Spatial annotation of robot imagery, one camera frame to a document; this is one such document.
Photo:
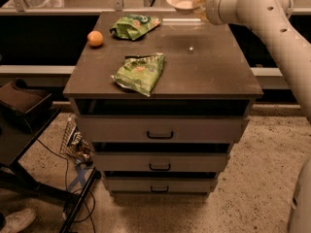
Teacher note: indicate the green chip bag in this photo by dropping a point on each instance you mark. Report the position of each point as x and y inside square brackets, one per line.
[132, 27]
[140, 73]

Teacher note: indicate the green chip bag front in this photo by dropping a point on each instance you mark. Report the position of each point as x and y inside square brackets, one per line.
[140, 73]

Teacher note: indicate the top grey drawer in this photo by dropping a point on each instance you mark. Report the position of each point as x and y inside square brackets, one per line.
[114, 129]

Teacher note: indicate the orange fruit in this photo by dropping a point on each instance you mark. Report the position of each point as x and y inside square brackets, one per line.
[95, 38]

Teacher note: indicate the bottom grey drawer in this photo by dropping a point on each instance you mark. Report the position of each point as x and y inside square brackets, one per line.
[160, 185]

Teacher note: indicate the black side table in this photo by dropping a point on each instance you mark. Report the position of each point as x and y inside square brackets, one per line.
[45, 164]

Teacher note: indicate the middle grey drawer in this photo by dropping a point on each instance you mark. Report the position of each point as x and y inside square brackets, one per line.
[144, 162]

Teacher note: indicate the dark tray on table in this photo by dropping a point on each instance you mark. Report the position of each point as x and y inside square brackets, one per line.
[22, 104]

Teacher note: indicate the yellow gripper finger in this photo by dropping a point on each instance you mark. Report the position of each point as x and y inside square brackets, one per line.
[199, 9]

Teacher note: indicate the wire basket with snacks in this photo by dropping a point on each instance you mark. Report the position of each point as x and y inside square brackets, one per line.
[74, 146]

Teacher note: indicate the grey drawer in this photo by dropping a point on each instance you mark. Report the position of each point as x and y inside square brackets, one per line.
[114, 129]
[144, 162]
[160, 185]

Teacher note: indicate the white shoe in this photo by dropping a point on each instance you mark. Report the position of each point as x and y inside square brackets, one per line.
[17, 221]

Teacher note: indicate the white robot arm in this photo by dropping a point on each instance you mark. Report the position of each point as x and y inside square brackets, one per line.
[269, 20]

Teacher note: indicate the green chip bag rear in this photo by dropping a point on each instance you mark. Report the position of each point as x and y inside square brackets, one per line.
[132, 27]

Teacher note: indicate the grey drawer cabinet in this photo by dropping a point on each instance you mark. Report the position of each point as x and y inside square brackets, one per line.
[205, 75]

